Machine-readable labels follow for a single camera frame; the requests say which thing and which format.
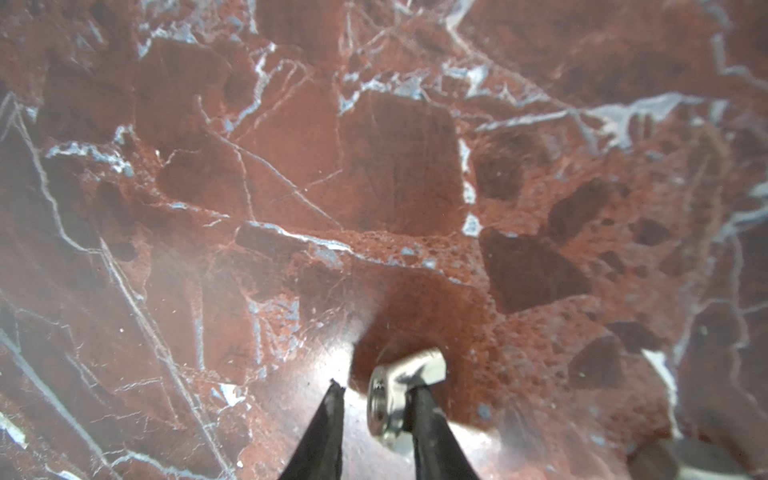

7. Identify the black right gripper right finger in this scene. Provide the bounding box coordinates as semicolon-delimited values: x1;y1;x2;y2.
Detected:
404;386;479;480

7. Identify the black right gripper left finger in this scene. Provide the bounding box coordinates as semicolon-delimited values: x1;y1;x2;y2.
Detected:
279;380;346;480

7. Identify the silver hex nut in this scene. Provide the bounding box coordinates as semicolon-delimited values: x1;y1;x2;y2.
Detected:
367;348;447;454

